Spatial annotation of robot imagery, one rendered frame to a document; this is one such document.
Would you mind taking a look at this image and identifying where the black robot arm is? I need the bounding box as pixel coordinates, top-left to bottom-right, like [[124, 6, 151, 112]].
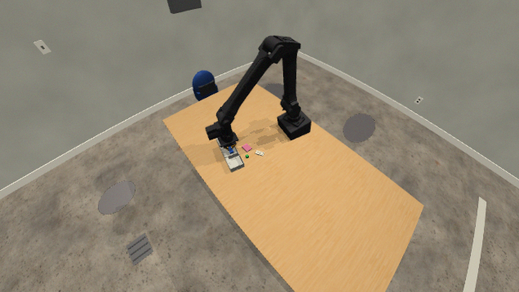
[[205, 35, 305, 141]]

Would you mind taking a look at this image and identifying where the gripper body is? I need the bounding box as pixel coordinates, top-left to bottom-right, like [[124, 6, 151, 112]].
[[218, 132, 239, 148]]

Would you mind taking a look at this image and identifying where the grey open bin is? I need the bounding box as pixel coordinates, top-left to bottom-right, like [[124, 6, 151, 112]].
[[216, 137, 245, 173]]

